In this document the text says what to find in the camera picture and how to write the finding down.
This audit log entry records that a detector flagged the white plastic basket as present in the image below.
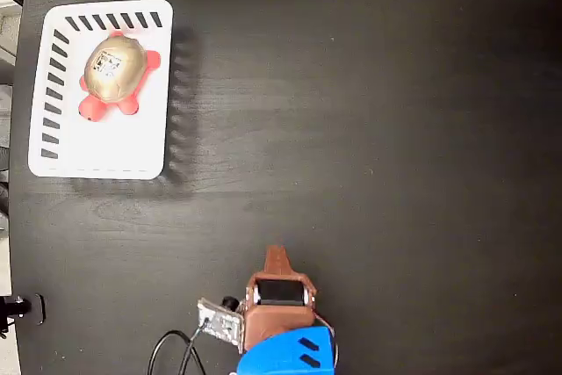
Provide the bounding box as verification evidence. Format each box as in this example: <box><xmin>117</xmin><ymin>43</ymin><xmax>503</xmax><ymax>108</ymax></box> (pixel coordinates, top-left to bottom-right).
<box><xmin>27</xmin><ymin>0</ymin><xmax>174</xmax><ymax>181</ymax></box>

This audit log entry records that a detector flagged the black camera cable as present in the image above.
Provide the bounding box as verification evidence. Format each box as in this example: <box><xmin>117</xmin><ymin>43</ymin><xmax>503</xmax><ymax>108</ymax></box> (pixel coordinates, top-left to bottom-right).
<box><xmin>151</xmin><ymin>324</ymin><xmax>208</xmax><ymax>375</ymax></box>

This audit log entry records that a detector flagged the bare camera circuit board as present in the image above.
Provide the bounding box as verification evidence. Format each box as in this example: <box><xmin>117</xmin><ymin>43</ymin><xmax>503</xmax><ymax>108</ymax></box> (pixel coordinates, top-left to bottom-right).
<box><xmin>196</xmin><ymin>295</ymin><xmax>245</xmax><ymax>347</ymax></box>

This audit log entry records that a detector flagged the black table clamp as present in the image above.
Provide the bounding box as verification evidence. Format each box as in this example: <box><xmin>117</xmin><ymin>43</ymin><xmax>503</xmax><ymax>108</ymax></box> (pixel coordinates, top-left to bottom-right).
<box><xmin>0</xmin><ymin>293</ymin><xmax>47</xmax><ymax>326</ymax></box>

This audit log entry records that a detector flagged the pink turtle toy gold shell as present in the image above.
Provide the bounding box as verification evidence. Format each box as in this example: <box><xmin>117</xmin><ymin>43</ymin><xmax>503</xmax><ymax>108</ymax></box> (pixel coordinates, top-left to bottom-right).
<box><xmin>77</xmin><ymin>30</ymin><xmax>162</xmax><ymax>123</ymax></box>

